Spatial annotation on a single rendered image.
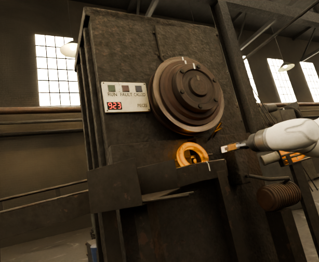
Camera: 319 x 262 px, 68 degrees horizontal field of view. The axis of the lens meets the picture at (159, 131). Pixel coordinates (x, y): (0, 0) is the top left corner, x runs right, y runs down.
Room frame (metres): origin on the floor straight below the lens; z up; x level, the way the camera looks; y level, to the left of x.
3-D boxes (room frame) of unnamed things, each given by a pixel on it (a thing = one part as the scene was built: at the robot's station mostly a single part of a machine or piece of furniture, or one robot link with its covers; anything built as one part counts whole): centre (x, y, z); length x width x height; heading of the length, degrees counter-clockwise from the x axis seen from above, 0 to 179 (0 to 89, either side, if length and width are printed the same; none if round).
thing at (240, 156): (1.42, -0.41, 0.68); 0.11 x 0.08 x 0.24; 27
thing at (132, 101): (1.24, 0.15, 1.15); 0.26 x 0.02 x 0.18; 117
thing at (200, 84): (1.21, -0.25, 1.11); 0.28 x 0.06 x 0.28; 117
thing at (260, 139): (0.91, -0.40, 0.72); 0.09 x 0.06 x 0.09; 117
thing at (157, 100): (1.30, -0.20, 1.11); 0.47 x 0.06 x 0.47; 117
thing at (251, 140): (0.98, -0.37, 0.73); 0.09 x 0.08 x 0.07; 27
